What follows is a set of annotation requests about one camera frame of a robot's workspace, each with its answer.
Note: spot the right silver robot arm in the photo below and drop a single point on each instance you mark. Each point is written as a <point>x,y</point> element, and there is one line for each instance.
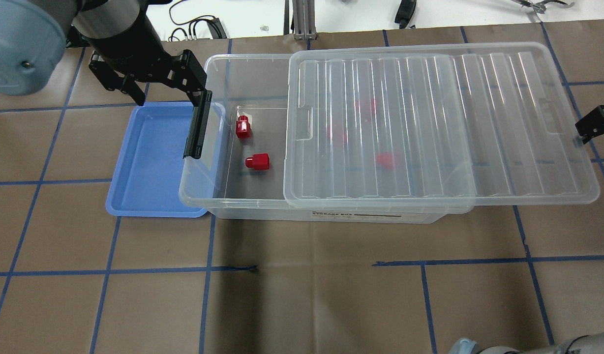
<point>584,344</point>

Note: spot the black power adapter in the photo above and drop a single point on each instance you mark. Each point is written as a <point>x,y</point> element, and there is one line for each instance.
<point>405,13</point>

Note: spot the blue plastic tray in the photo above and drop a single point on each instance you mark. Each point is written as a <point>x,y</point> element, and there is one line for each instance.
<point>147,177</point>

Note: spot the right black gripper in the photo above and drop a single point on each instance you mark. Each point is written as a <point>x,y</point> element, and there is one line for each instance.
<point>595,123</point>

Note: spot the red block in box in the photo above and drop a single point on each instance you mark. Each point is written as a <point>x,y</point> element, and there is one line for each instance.
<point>367,107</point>
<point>337,134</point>
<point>386,161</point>
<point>258,162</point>

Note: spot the clear ribbed box lid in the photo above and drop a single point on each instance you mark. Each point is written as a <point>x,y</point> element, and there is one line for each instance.
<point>523,144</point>

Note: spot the red block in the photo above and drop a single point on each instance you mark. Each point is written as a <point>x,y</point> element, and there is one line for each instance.
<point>243,129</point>
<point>337,134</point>
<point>367,107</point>
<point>386,161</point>
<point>258,162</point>

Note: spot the aluminium frame post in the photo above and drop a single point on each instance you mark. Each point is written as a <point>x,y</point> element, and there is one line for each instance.
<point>303,12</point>

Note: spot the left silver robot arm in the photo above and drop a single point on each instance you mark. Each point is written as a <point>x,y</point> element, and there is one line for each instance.
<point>35,33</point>

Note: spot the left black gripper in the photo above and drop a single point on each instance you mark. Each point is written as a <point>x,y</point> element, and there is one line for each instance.
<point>126,47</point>

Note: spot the clear plastic storage box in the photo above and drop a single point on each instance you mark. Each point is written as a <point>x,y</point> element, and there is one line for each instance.
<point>282,147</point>

